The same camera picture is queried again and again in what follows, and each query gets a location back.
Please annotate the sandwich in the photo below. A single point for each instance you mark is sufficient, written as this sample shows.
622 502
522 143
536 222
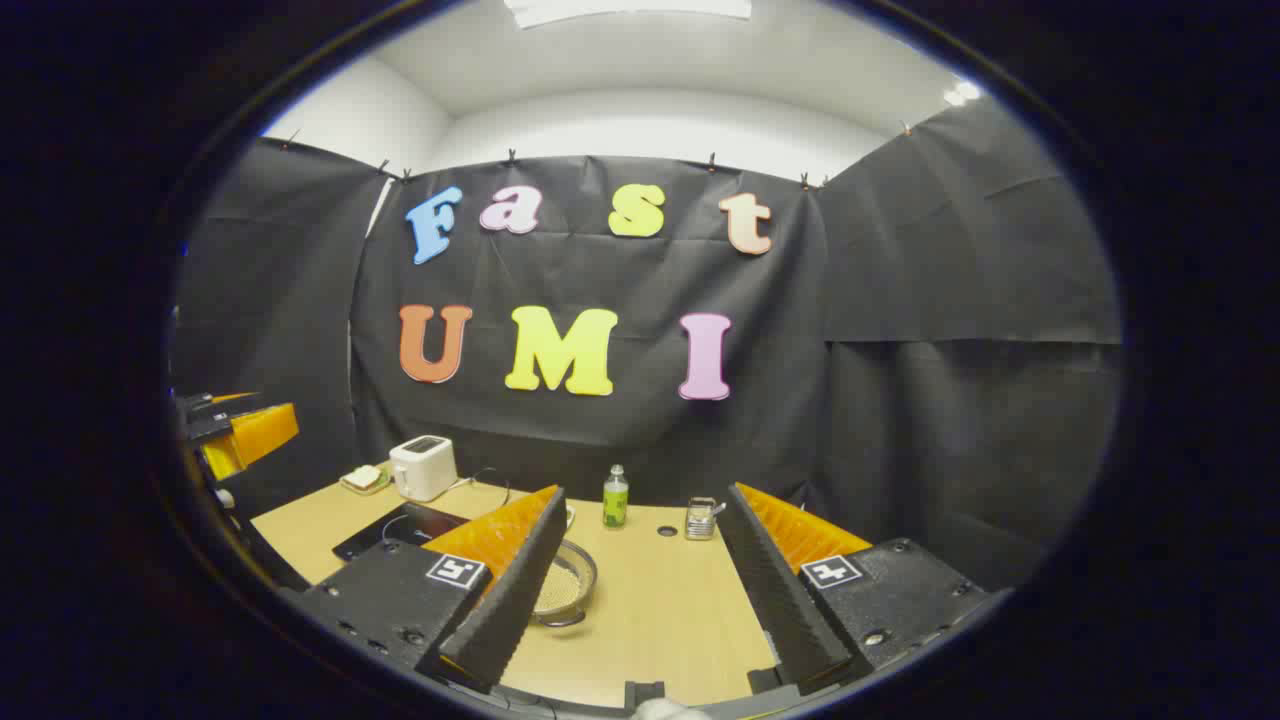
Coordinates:
362 476

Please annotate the white toaster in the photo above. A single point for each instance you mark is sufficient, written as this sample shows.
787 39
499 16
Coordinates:
422 470

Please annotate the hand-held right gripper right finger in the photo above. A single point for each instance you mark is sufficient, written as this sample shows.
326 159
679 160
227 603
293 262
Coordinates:
780 600

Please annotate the small sandwich tray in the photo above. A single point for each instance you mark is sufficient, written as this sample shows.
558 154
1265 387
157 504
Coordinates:
365 486

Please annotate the ceiling light panel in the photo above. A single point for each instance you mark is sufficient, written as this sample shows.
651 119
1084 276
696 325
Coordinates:
625 10

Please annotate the green drink bottle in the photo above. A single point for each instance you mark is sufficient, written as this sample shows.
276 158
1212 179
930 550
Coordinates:
615 505

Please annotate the pile of soybeans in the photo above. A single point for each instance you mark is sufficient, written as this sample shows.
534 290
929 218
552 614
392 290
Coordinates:
560 590

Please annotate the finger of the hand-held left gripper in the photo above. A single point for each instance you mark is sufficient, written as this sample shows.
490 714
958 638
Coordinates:
215 400
260 432

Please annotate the black induction cooktop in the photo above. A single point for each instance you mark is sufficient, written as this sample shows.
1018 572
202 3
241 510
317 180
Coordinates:
400 532

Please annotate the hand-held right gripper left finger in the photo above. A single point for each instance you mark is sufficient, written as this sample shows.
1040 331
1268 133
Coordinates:
510 600

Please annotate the stainless steel pot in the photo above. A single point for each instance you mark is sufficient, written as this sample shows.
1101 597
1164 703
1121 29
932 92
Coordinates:
585 570

